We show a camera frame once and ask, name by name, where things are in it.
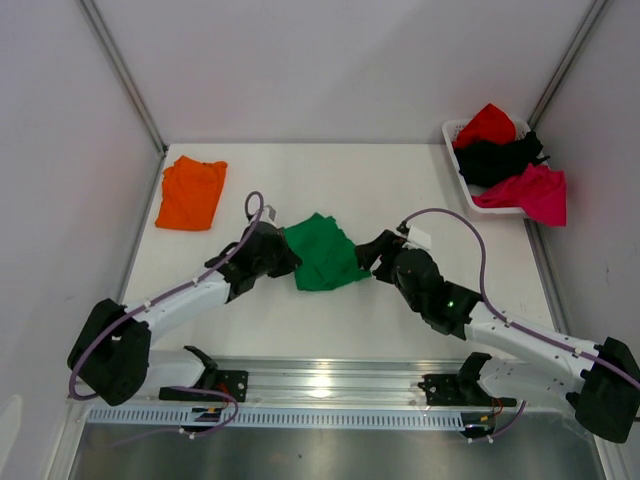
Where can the green t shirt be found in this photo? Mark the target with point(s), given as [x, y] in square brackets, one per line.
[328, 255]

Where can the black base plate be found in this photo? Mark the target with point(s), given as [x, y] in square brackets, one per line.
[230, 382]
[456, 390]

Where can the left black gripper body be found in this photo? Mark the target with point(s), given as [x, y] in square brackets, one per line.
[278, 263]

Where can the right aluminium frame post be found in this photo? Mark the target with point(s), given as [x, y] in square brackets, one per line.
[579, 40]

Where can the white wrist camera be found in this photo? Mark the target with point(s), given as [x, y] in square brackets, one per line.
[268, 215]
[417, 238]

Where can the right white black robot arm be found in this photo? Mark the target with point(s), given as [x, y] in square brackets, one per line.
[610, 412]

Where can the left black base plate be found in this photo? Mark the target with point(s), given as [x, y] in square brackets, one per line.
[230, 382]

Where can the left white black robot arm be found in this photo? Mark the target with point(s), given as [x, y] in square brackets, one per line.
[113, 357]

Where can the magenta t shirt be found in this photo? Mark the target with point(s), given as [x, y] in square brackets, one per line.
[539, 191]

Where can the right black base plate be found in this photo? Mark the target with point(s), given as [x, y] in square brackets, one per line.
[456, 390]

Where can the aluminium frame post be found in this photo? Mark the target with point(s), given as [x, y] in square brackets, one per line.
[117, 63]
[579, 40]

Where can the left aluminium frame post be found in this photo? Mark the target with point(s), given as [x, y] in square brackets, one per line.
[117, 63]

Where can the aluminium mounting rail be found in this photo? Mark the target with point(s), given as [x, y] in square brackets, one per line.
[330, 385]

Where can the black t shirt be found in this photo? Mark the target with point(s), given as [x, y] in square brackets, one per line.
[485, 164]

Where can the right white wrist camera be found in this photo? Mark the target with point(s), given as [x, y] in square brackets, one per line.
[417, 238]

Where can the orange folded t shirt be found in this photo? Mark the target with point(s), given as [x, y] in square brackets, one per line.
[191, 192]

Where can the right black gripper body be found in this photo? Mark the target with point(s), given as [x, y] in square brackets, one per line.
[386, 255]

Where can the red t shirt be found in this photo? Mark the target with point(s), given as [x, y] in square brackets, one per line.
[490, 124]

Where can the white plastic basket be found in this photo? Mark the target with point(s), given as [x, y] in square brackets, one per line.
[450, 130]

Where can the white slotted cable duct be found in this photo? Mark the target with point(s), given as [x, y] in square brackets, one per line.
[279, 417]

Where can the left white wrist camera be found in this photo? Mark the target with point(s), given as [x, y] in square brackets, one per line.
[268, 215]

